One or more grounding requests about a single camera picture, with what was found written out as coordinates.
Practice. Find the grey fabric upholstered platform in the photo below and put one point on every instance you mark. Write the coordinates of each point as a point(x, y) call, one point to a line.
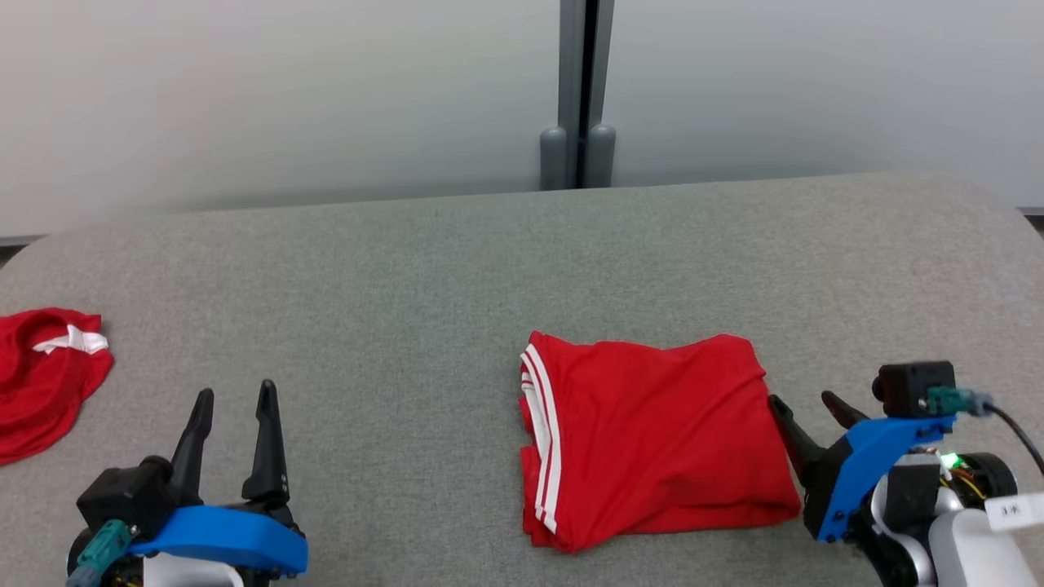
point(408, 326)

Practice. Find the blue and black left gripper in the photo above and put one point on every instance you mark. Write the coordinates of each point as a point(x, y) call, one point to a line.
point(220, 534)

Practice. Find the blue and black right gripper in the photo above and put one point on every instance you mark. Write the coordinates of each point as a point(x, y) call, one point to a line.
point(856, 465)

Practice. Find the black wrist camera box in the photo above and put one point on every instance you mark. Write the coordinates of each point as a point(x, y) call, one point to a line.
point(913, 387)
point(122, 497)

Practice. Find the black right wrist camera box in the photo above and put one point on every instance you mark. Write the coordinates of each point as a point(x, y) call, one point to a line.
point(913, 387)

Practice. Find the red jersey with black lettering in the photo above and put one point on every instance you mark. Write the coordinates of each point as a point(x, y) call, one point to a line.
point(661, 440)

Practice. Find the grey partition post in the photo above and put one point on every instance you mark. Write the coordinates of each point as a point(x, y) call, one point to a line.
point(586, 65)

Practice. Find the red and white jersey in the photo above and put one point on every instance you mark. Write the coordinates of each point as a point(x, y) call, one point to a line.
point(41, 383)

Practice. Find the grey cylinder bumper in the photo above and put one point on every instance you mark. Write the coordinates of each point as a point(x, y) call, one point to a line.
point(602, 156)
point(553, 159)

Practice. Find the white paper label tag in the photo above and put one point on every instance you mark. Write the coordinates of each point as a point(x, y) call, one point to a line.
point(1015, 511)

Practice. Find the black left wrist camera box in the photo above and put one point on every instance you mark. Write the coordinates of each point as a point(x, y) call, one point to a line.
point(122, 497)

